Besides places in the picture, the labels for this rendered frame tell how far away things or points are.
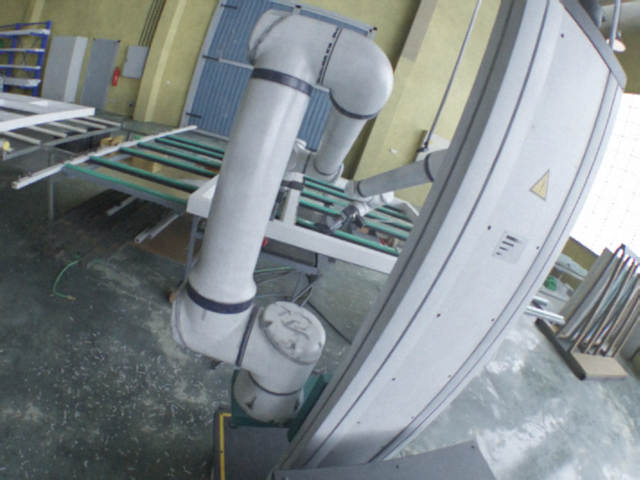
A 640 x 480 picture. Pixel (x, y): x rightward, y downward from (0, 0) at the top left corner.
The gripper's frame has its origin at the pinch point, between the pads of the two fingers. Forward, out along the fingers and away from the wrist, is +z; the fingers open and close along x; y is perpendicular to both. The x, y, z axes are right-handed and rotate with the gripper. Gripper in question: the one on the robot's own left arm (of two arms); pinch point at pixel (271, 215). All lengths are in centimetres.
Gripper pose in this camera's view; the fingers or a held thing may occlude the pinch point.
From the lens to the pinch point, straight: 127.5
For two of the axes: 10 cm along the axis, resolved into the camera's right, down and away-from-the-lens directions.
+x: 0.2, 4.1, -9.1
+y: -9.4, -2.9, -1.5
